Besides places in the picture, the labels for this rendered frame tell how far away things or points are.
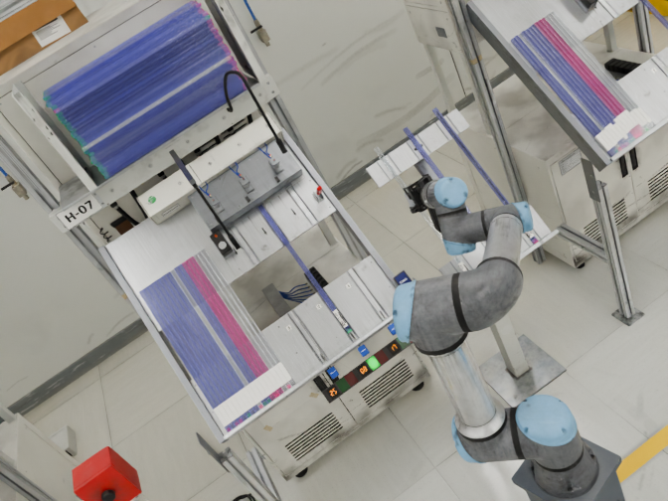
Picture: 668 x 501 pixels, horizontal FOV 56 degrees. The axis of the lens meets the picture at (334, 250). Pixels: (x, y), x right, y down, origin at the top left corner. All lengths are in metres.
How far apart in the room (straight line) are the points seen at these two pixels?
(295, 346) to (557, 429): 0.80
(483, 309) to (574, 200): 1.47
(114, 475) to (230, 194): 0.90
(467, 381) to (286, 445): 1.23
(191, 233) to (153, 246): 0.12
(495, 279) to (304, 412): 1.33
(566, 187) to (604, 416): 0.84
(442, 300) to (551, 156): 1.35
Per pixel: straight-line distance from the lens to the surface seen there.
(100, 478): 2.07
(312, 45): 3.64
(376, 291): 1.91
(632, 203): 2.86
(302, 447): 2.50
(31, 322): 3.86
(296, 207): 1.99
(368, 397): 2.49
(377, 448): 2.56
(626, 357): 2.53
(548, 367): 2.54
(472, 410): 1.42
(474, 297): 1.18
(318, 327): 1.90
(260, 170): 1.98
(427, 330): 1.21
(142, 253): 2.05
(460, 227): 1.56
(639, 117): 2.27
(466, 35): 2.34
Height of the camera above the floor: 1.99
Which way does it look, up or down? 34 degrees down
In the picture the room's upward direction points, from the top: 30 degrees counter-clockwise
